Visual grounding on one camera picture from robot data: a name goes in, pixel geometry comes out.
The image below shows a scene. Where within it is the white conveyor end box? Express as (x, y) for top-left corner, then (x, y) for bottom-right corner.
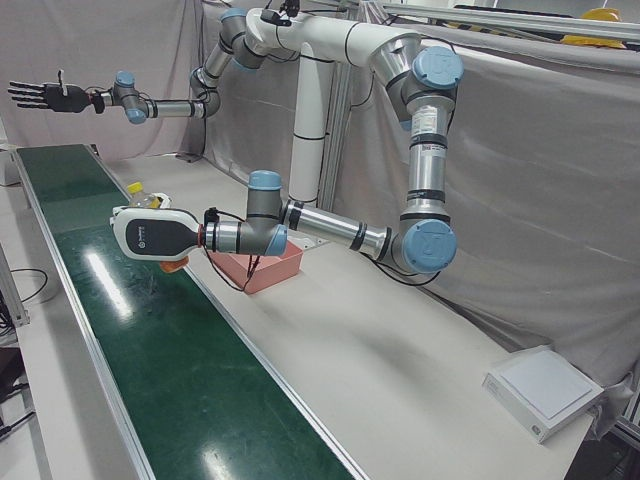
(0, 141), (22, 187)

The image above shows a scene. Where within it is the clear bottle yellow cap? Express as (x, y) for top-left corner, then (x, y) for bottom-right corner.
(124, 181), (190, 275)

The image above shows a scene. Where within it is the pale grey end curtain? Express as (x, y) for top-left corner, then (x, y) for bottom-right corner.
(0, 0), (207, 162)

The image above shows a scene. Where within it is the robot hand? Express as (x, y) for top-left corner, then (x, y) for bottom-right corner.
(7, 70), (96, 115)
(109, 192), (204, 262)

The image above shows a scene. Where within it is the flat white box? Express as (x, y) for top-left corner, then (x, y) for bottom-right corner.
(482, 347), (606, 445)

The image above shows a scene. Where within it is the grey backdrop curtain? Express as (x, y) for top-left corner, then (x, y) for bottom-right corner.
(199, 0), (640, 401)

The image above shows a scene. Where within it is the black floor cable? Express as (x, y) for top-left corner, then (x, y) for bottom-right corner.
(8, 267), (50, 305)

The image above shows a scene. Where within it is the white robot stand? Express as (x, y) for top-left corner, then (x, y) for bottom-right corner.
(243, 7), (421, 249)

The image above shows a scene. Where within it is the aluminium profile leg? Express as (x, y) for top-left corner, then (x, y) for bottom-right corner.
(0, 238), (32, 329)

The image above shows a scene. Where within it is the pink plastic basket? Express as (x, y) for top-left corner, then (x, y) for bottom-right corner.
(207, 242), (305, 295)

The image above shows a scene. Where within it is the hanging arm cable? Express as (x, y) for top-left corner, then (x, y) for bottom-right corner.
(172, 97), (210, 162)

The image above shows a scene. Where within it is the green conveyor belt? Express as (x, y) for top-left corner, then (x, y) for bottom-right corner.
(10, 143), (374, 480)

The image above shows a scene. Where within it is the right hand cable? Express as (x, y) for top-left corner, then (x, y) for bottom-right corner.
(201, 206), (262, 295)

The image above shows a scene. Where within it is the yellow hard hat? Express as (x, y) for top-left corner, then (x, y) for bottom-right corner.
(558, 32), (627, 51)
(579, 6), (622, 24)

